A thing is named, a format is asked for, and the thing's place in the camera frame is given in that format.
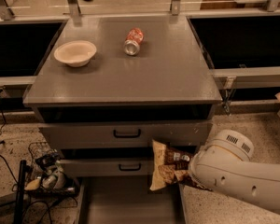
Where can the red soda can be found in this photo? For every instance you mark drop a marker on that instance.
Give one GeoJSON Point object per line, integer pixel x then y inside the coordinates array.
{"type": "Point", "coordinates": [133, 41]}

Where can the black middle drawer handle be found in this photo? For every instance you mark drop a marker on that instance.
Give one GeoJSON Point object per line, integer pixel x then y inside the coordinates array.
{"type": "Point", "coordinates": [130, 168]}

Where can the metal railing post centre-left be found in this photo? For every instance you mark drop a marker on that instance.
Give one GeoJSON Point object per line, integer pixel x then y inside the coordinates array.
{"type": "Point", "coordinates": [74, 8]}

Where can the grey top drawer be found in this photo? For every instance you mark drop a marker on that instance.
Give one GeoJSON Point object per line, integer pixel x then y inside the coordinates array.
{"type": "Point", "coordinates": [100, 135]}

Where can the black drawer handle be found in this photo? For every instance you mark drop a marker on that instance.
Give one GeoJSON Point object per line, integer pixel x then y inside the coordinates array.
{"type": "Point", "coordinates": [130, 168]}
{"type": "Point", "coordinates": [135, 134]}

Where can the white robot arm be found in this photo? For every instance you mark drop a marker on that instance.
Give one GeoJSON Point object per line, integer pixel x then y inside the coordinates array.
{"type": "Point", "coordinates": [224, 165]}

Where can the black top drawer handle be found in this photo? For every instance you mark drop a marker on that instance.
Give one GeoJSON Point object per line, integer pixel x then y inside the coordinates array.
{"type": "Point", "coordinates": [135, 134]}

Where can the black metal stand post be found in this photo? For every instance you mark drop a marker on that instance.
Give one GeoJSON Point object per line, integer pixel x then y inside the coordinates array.
{"type": "Point", "coordinates": [20, 193]}

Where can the metal railing post left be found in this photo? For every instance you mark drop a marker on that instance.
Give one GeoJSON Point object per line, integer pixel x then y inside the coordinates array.
{"type": "Point", "coordinates": [6, 13]}

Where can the black wire basket with items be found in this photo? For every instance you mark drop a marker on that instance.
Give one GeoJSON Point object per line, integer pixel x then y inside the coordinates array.
{"type": "Point", "coordinates": [46, 176]}

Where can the grey open bottom drawer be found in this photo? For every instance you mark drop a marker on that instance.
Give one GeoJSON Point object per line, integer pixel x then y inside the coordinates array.
{"type": "Point", "coordinates": [128, 200]}

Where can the white paper bowl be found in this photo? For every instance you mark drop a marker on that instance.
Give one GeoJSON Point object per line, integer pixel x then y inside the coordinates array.
{"type": "Point", "coordinates": [75, 53]}

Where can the grey metal drawer cabinet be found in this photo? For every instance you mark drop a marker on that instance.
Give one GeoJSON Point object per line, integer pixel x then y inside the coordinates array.
{"type": "Point", "coordinates": [167, 81]}

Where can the brown chip bag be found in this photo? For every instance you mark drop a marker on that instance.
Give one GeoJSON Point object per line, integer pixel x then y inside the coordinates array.
{"type": "Point", "coordinates": [172, 166]}

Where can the grey middle drawer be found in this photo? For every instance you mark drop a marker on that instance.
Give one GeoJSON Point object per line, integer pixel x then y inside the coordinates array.
{"type": "Point", "coordinates": [106, 167]}

